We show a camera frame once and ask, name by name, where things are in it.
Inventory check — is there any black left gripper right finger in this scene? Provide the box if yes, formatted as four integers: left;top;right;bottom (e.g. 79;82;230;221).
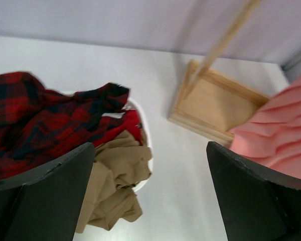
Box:
206;141;301;240

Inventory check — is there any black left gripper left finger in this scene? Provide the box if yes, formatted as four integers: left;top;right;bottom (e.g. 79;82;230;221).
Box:
0;143;95;240

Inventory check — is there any red plaid skirt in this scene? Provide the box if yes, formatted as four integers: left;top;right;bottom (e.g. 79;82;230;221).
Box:
0;72;129;180

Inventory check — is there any pink shirt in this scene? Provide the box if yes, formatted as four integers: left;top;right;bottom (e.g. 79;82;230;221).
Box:
230;78;301;179

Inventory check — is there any tan garment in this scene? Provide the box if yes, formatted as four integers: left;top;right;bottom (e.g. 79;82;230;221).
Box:
75;131;152;233

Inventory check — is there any wooden clothes rack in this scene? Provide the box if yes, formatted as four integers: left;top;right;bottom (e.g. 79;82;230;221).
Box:
168;1;269;147

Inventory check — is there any red garment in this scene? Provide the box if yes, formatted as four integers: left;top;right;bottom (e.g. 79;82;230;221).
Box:
92;110;143;147

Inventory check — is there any white laundry basket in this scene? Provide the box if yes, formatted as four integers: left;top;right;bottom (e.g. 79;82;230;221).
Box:
52;90;155;193

